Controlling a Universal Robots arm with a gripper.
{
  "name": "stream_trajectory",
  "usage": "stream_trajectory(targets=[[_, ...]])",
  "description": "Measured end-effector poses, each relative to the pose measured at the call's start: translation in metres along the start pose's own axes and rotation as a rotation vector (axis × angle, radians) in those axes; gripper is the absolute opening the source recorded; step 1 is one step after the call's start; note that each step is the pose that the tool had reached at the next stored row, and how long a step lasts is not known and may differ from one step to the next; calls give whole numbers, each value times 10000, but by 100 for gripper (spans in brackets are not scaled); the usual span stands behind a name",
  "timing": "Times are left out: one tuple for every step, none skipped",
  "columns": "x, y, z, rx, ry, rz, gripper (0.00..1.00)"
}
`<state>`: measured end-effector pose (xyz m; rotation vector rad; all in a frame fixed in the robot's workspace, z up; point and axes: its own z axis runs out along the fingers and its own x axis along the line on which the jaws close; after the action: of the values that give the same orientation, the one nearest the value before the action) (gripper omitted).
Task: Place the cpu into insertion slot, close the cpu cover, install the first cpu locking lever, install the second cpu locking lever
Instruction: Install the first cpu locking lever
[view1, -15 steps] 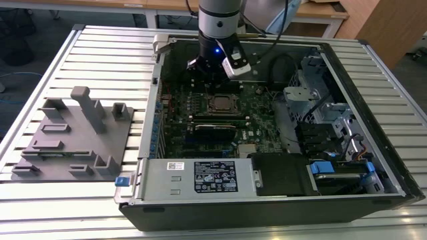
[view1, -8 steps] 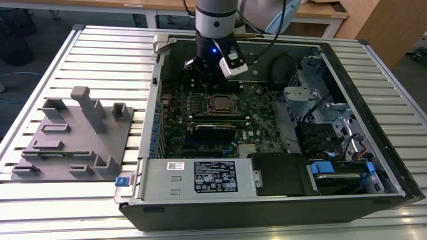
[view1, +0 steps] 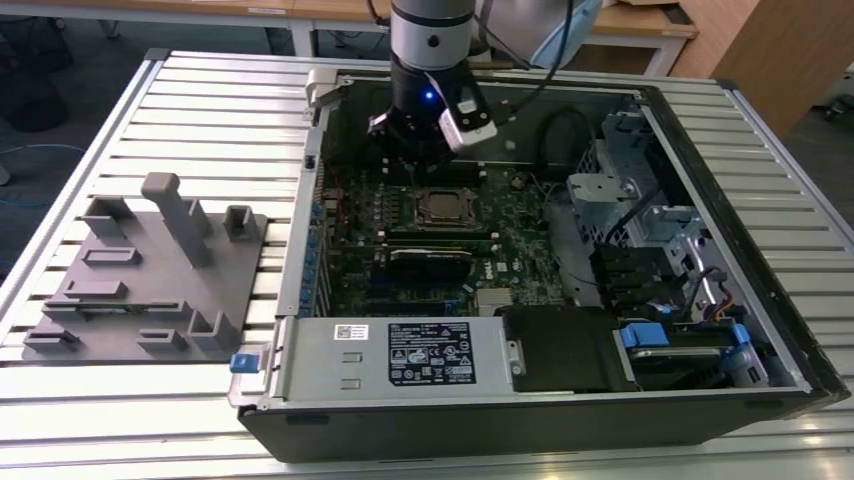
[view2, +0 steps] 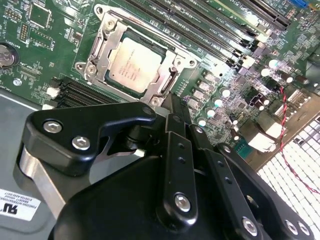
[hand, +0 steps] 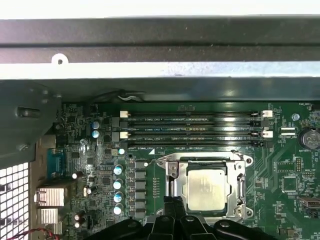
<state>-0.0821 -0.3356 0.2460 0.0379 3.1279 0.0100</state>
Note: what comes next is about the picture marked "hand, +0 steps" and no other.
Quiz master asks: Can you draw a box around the metal locking lever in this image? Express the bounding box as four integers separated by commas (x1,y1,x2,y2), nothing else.
167,159,177,202
237,171,246,202

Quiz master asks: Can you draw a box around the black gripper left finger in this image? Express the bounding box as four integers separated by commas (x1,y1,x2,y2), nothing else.
86,196,177,240

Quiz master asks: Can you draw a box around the green motherboard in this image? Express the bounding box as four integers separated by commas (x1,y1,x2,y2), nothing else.
54,101,320,240

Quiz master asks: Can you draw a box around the black PC case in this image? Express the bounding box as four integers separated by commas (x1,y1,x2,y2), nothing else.
0,17,320,240

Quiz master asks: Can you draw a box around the coin cell battery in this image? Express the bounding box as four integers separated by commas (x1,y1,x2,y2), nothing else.
300,126,320,151

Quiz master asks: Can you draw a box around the red black twisted wire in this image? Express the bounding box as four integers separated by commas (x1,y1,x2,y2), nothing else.
13,224,56,240

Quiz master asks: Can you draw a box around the silver CPU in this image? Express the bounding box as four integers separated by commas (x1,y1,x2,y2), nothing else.
187,168,226,212

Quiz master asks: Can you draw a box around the black white wire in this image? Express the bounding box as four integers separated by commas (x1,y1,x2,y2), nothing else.
98,89,146,102

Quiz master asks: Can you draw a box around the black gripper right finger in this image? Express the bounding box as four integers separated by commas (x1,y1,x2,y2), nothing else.
174,196,255,240

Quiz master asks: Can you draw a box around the black RAM slot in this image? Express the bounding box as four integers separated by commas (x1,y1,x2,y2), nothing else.
112,117,270,129
112,129,274,140
119,109,274,120
113,139,270,149

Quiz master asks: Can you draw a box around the CPU socket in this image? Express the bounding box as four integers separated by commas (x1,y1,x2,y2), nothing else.
153,149,255,223

